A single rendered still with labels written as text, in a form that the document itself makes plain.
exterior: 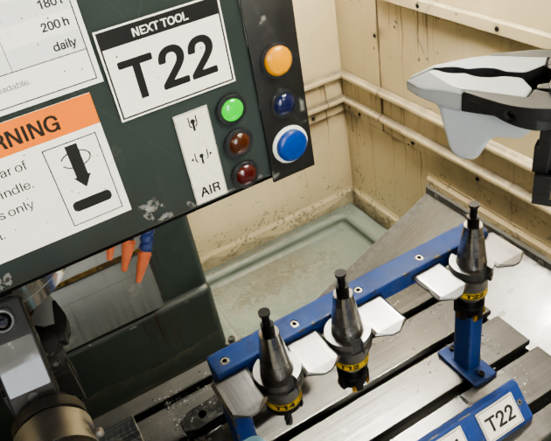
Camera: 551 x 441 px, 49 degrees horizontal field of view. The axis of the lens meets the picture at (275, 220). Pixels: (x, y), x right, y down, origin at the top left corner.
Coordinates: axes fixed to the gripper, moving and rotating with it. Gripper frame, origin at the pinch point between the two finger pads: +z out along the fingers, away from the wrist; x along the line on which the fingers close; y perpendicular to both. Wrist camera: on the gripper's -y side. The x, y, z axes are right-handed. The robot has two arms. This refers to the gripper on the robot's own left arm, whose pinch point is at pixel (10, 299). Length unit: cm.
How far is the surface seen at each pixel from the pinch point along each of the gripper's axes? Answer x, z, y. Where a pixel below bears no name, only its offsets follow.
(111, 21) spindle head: 17.4, -20.9, -33.7
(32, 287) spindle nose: 3.6, -8.2, -6.2
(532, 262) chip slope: 99, 5, 53
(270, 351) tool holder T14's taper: 24.8, -17.3, 10.4
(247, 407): 19.7, -18.5, 16.3
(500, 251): 64, -17, 16
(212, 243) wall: 48, 80, 70
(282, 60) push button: 29.7, -22.0, -26.9
